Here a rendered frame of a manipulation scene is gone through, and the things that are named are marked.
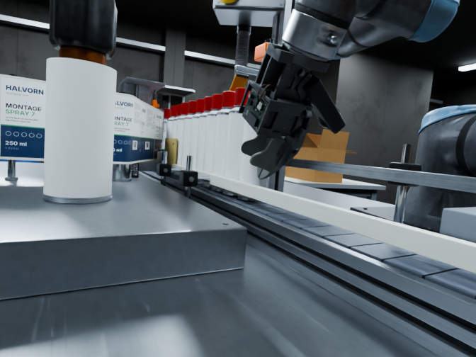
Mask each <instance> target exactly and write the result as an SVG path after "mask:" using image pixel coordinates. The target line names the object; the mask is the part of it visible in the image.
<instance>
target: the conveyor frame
mask: <svg viewBox="0 0 476 357"><path fill-rule="evenodd" d="M139 173H140V174H142V175H144V176H146V177H148V178H150V179H151V180H153V181H156V182H157V183H160V184H161V176H158V175H157V172H156V171H139ZM166 187H167V188H170V189H171V190H173V191H176V192H177V193H180V194H181V195H183V196H184V192H185V186H182V185H180V184H179V181H178V180H176V179H174V178H171V177H168V176H166ZM191 200H193V201H195V202H197V203H199V204H201V205H203V206H205V207H207V208H209V209H211V210H213V211H215V212H217V213H219V214H221V215H223V216H225V217H227V218H228V219H230V220H232V221H234V222H236V223H238V224H240V225H242V226H244V227H246V228H247V234H246V242H247V243H248V244H250V245H252V246H253V247H255V248H257V249H258V250H260V251H262V252H263V253H265V254H267V255H269V256H270V257H272V258H274V259H275V260H277V261H279V262H281V263H282V264H284V265H286V266H287V267H289V268H291V269H293V270H294V271H296V272H298V273H299V274H301V275H302V276H304V277H306V278H308V279H310V280H311V281H313V282H314V283H316V284H317V285H320V286H322V287H323V288H325V289H326V290H328V291H329V292H331V293H333V294H335V295H337V296H338V297H340V298H341V299H343V300H345V301H347V302H349V303H350V304H352V305H353V306H355V307H357V308H358V309H360V310H362V311H364V312H365V313H367V314H369V315H370V316H372V317H374V318H376V319H377V320H379V321H381V322H382V323H384V324H386V325H387V326H389V327H391V328H393V329H394V330H396V331H397V332H399V333H401V334H403V335H405V336H406V337H408V338H409V339H411V340H413V341H415V342H417V343H418V344H420V345H421V346H423V347H424V348H426V349H428V350H430V351H432V352H433V353H435V354H436V355H438V356H440V357H476V300H475V299H472V298H471V297H468V296H465V295H462V294H460V293H457V292H455V291H453V290H450V289H447V288H444V287H443V286H440V285H437V284H435V283H432V282H430V281H428V280H425V279H423V278H420V277H418V276H415V275H413V274H410V273H407V272H406V271H403V270H400V269H398V268H395V267H393V266H390V265H388V264H386V263H383V262H381V261H378V260H375V259H372V258H370V257H368V256H365V255H363V254H360V253H358V252H356V251H353V250H350V249H347V248H346V247H343V246H340V245H338V244H335V243H333V242H330V241H328V240H325V239H322V238H321V237H318V236H315V235H313V234H310V233H308V232H305V231H303V230H301V229H298V228H296V227H293V226H290V225H287V224H285V223H283V222H280V221H278V220H275V219H273V218H271V217H268V216H266V215H263V214H261V213H259V212H256V211H253V210H250V209H248V208H246V207H243V206H241V205H238V204H236V203H233V202H231V201H228V200H225V199H224V198H221V197H218V196H216V195H213V194H211V193H208V192H206V191H203V190H200V189H199V188H196V187H191Z"/></svg>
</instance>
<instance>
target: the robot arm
mask: <svg viewBox="0 0 476 357"><path fill-rule="evenodd" d="M459 3H460V0H297V1H296V4H295V7H294V9H293V11H292V13H291V15H290V19H289V21H288V24H287V26H286V29H285V32H284V34H283V37H282V39H283V41H284V42H285V43H282V45H281V46H280V45H276V44H273V43H269V44H268V47H267V49H266V52H265V55H264V57H263V61H262V63H261V66H260V69H259V72H258V74H257V77H256V81H251V80H249V82H248V84H247V87H246V91H245V93H244V97H243V99H242V102H241V105H240V107H239V111H238V113H243V114H242V117H243V118H244V119H245V121H247V122H248V124H249V125H250V126H251V127H252V129H253V130H254V131H255V132H256V134H257V136H256V137H255V138H254V139H251V140H247V141H245V142H244V143H243V144H242V146H241V151H242V153H244V154H246V155H249V156H250V157H251V159H250V160H249V162H250V164H251V165H253V166H256V167H257V176H258V178H259V179H265V178H268V177H269V176H271V175H272V174H274V173H276V172H277V171H278V170H279V169H280V168H282V167H283V166H285V165H286V164H287V163H288V162H289V161H290V160H291V159H292V158H293V157H294V156H295V155H296V154H297V153H298V152H299V151H300V148H301V146H302V144H303V142H304V139H305V136H306V134H307V133H308V127H309V124H310V120H311V118H312V111H313V113H314V114H315V115H316V117H317V120H318V123H319V124H320V125H321V126H322V127H323V128H326V129H329V130H330V131H332V132H333V133H334V134H336V133H338V132H339V131H340V130H341V129H342V128H344V127H345V126H346V123H345V121H344V119H343V118H342V116H341V114H340V111H339V109H338V108H337V107H336V106H335V104H334V102H333V100H332V99H331V97H330V95H329V94H328V92H327V90H326V89H325V87H324V85H323V83H322V81H321V80H320V78H318V77H316V76H315V75H313V74H312V73H313V71H317V72H327V69H328V67H329V65H330V63H331V62H330V61H329V60H338V59H341V58H347V57H350V56H351V55H352V54H354V53H357V52H360V51H362V50H365V49H367V48H369V47H372V46H375V45H378V44H380V43H383V42H385V41H388V40H391V39H393V38H396V37H398V36H402V37H405V39H406V40H414V41H417V42H419V43H424V42H427V41H430V40H433V39H434V38H436V37H437V36H438V35H440V34H441V33H442V32H443V31H444V30H445V29H446V28H447V27H448V26H449V24H450V23H451V21H452V20H453V18H454V16H455V15H456V12H457V10H458V7H459V5H460V4H459ZM249 91H251V92H250V94H249V97H248V100H247V102H246V106H243V105H244V102H245V100H246V97H247V94H248V92H249ZM282 136H285V138H284V139H283V138H282ZM415 164H420V165H421V172H427V173H435V174H448V175H454V176H467V177H475V178H476V105H464V106H449V107H445V108H438V109H436V110H432V111H430V112H428V113H427V114H426V115H425V116H424V117H423V120H422V123H421V129H420V130H419V142H418V147H417V152H416V161H415ZM472 207H476V193H470V192H465V191H455V190H450V189H444V188H435V187H430V186H420V185H419V186H417V187H410V188H409V190H408V192H407V198H406V204H405V209H404V219H403V222H405V223H407V224H410V225H414V226H416V227H421V228H424V229H428V230H433V231H437V232H440V227H441V218H442V212H443V209H444V208H472Z"/></svg>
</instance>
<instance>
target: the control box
mask: <svg viewBox="0 0 476 357"><path fill-rule="evenodd" d="M284 6H285V0H213V10H214V12H215V15H216V17H217V20H218V22H219V24H220V25H233V26H238V25H240V24H246V25H249V26H264V27H273V17H274V16H277V15H280V14H281V12H282V11H283V9H284Z"/></svg>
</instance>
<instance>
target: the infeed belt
mask: <svg viewBox="0 0 476 357"><path fill-rule="evenodd" d="M196 188H199V189H200V190H203V191H206V192H208V193H211V194H213V195H215V196H218V197H221V198H224V199H225V200H228V201H231V202H233V203H236V204H238V205H241V206H243V207H246V208H248V209H250V210H253V211H256V212H258V213H261V214H263V215H266V216H268V217H271V218H273V219H275V220H278V221H280V222H283V223H285V224H287V225H290V226H293V227H296V228H298V229H300V230H303V231H305V232H308V233H310V234H313V235H315V236H318V237H321V238H322V239H325V240H328V241H330V242H333V243H335V244H338V245H340V246H343V247H346V248H347V249H350V250H353V251H356V252H358V253H360V254H363V255H365V256H368V257H370V258H372V259H375V260H378V261H381V262H383V263H385V264H388V265H390V266H393V267H395V268H398V269H400V270H403V271H406V272H407V273H410V274H413V275H415V276H418V277H420V278H423V279H425V280H427V281H430V282H432V283H435V284H437V285H440V286H443V287H444V288H447V289H450V290H453V291H455V292H457V293H460V294H462V295H465V296H468V297H469V298H472V299H475V300H476V274H475V273H471V272H469V271H465V270H463V269H460V268H456V267H454V266H450V265H448V264H445V263H441V262H439V261H435V260H433V259H430V258H427V257H425V256H421V255H418V254H415V253H412V252H410V251H406V250H404V249H400V248H397V247H395V246H391V245H389V244H386V243H383V242H379V241H377V240H374V239H371V238H368V237H364V236H362V235H359V234H356V233H353V232H350V231H347V230H344V229H341V228H339V227H335V226H333V225H329V224H327V223H324V222H320V221H318V220H314V219H312V218H309V217H305V216H303V215H299V214H297V213H295V212H291V211H289V210H285V209H282V208H279V207H276V206H274V205H270V204H268V203H264V202H251V201H245V200H240V199H238V198H237V197H235V196H229V195H224V194H222V192H217V191H212V190H211V188H206V187H203V186H202V185H200V184H198V185H197V186H196Z"/></svg>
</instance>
